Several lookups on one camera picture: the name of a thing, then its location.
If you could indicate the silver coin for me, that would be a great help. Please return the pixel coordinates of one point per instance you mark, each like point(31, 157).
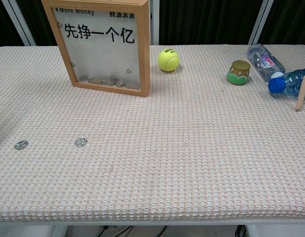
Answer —
point(81, 142)
point(21, 144)

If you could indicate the pile of silver coins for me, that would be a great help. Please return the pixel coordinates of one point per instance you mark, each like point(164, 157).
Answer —
point(110, 81)

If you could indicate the woven beige tablecloth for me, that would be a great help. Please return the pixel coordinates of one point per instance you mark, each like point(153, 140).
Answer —
point(167, 153)

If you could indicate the yellow tennis ball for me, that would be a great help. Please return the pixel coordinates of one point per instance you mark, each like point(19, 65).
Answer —
point(168, 60)

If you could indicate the green and brown toy pot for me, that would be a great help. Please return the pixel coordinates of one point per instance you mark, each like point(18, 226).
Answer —
point(238, 74)

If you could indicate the black curtain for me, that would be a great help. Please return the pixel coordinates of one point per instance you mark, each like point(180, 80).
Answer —
point(204, 22)

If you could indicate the clear bottle with pink label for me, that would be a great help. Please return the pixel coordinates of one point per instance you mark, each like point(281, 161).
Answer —
point(258, 55)

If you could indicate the clear bottle with blue cap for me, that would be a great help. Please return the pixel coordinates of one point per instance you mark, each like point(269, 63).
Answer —
point(290, 84)

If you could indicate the wooden stick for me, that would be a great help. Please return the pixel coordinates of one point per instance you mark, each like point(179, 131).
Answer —
point(301, 93)

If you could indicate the wooden frame money box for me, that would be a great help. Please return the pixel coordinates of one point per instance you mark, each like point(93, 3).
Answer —
point(143, 49)

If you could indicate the white metal frame post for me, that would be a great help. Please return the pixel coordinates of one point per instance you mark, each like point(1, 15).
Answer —
point(154, 22)
point(261, 22)
point(20, 23)

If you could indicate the white table frame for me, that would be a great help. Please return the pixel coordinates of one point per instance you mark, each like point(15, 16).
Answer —
point(278, 230)

